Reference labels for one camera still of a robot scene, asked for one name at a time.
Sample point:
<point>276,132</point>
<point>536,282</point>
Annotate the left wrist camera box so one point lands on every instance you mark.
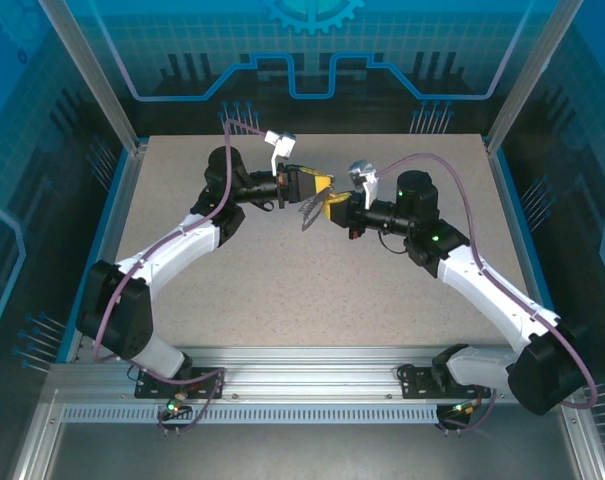
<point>284,142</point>

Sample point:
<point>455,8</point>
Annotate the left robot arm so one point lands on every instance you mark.
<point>172,245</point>

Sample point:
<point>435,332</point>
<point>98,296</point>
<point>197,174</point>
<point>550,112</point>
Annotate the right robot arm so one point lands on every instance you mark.
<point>482,285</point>

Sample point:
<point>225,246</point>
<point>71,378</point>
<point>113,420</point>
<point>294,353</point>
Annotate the aluminium mounting rail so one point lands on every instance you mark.
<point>307,370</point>

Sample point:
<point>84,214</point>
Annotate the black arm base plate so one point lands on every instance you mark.
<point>417,385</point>
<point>207,380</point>

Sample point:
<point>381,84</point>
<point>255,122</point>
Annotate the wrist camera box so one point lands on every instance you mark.
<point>284,142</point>
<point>362,172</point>

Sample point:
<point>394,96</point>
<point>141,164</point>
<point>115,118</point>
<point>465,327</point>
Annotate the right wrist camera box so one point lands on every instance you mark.
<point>362,172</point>

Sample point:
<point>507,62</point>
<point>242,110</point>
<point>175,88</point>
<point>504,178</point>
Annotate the aluminium table side rail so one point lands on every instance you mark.
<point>512,200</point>
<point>118,195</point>

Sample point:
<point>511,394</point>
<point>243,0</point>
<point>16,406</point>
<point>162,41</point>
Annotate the black carabiner with key rings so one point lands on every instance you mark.
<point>309,215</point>

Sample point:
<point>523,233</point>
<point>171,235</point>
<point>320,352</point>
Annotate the small lit connector board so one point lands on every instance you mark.
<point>462,407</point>
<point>173,407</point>

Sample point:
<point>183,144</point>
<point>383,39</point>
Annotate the aluminium frame post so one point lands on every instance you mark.
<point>89,75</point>
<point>527,75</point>

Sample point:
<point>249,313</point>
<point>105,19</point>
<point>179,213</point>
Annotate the grey metal lower frame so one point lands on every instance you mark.
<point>307,450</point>

